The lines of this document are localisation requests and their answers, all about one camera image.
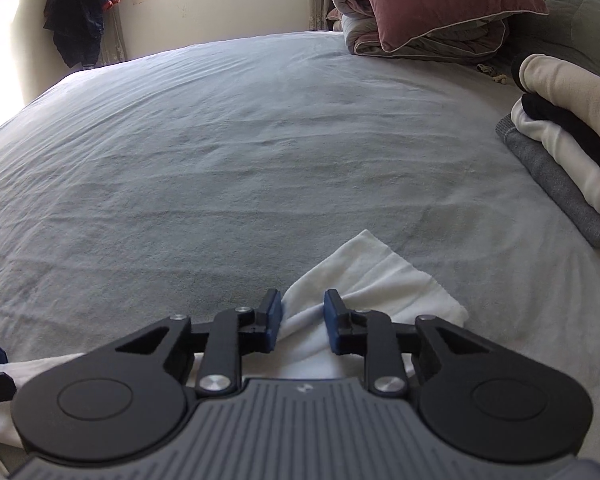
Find small beige trinket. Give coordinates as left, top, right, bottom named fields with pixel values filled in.
left=476, top=62, right=510, bottom=84

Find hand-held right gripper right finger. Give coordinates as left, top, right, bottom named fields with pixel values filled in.
left=324, top=288, right=493, bottom=396

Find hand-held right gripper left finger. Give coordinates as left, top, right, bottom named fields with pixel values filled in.
left=116, top=287, right=284, bottom=396

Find folded cream garment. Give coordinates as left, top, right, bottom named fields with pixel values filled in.
left=521, top=53, right=600, bottom=128

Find folded black garment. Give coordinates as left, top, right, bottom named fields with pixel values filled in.
left=510, top=52, right=600, bottom=182

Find folded grey pink quilt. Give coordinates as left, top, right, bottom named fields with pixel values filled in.
left=327, top=0, right=511, bottom=66

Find folded grey garment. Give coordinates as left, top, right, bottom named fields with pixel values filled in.
left=495, top=112, right=600, bottom=250

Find folded white garment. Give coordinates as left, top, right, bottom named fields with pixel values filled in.
left=510, top=97, right=600, bottom=215

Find dark hanging jacket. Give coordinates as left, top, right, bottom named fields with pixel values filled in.
left=42, top=0, right=122, bottom=69

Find white pants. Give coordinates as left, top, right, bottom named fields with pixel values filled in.
left=0, top=229, right=470, bottom=448

